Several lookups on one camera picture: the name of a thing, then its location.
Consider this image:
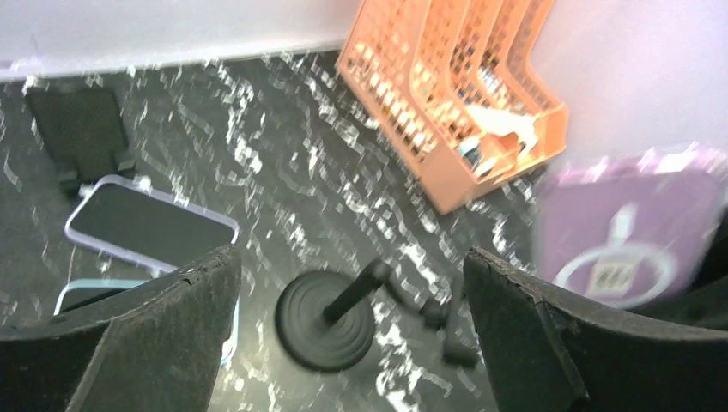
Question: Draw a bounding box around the purple case phone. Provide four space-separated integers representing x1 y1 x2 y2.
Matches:
64 175 240 273

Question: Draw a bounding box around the white plastic packet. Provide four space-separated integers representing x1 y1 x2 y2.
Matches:
466 105 540 159

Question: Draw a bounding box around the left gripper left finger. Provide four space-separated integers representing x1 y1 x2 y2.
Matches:
1 245 241 411

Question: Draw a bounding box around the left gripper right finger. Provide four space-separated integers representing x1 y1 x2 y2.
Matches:
463 248 727 411

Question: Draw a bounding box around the purple back magsafe phone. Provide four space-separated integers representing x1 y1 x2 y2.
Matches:
533 146 727 309

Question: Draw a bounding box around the black folding phone stand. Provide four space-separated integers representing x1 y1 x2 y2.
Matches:
25 87 137 196

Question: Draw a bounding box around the blue case phone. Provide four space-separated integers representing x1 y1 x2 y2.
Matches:
53 279 240 367

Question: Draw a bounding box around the black round base phone stand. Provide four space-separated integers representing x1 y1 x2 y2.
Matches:
275 258 479 373

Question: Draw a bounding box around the orange desk file organizer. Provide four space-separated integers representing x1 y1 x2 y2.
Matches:
337 1 568 214

